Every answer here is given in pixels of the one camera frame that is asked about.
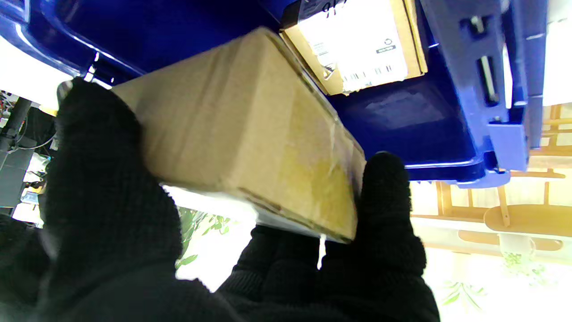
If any blue plastic turnover box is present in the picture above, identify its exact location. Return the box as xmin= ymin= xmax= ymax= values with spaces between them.
xmin=0 ymin=0 xmax=549 ymax=188

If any cardboard package blue-logo label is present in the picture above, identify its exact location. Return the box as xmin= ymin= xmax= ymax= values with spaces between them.
xmin=112 ymin=27 xmax=367 ymax=244

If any cardboard package black-banded label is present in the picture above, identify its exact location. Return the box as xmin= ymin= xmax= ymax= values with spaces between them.
xmin=280 ymin=0 xmax=428 ymax=96

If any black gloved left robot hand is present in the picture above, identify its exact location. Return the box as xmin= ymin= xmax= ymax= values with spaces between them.
xmin=0 ymin=77 xmax=441 ymax=322

